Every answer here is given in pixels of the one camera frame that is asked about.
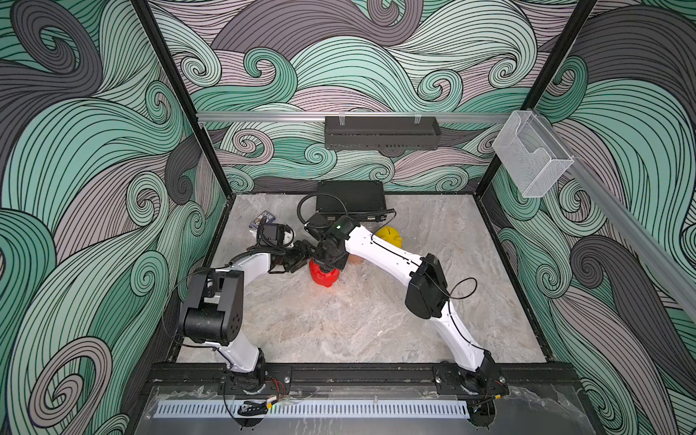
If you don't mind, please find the red piggy bank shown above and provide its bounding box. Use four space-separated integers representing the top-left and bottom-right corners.
309 260 340 288

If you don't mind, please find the yellow piggy bank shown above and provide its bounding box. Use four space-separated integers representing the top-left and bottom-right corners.
375 226 402 248

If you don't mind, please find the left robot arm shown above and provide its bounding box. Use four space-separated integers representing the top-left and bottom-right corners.
179 242 313 393

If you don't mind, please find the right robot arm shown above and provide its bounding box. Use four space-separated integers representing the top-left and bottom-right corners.
304 214 509 400

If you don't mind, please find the card box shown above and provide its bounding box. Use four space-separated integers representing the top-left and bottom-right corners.
249 210 277 230

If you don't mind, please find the black case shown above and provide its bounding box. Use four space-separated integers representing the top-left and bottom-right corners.
315 181 388 222

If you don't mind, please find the clear plastic holder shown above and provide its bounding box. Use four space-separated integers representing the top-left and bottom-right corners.
493 110 574 199

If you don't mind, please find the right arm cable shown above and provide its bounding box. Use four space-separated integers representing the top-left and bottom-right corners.
295 192 398 229

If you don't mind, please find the black wall shelf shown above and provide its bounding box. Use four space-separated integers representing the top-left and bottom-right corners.
324 117 442 152

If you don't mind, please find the aluminium rail back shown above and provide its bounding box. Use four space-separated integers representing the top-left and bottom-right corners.
196 111 510 124

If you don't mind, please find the aluminium rail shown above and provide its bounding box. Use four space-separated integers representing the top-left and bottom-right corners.
533 112 695 317
196 111 510 124

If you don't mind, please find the white cable duct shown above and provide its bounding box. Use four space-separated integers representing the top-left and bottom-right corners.
152 399 469 419

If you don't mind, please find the aluminium rail right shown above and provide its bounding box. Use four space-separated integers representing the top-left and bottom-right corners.
533 112 695 317

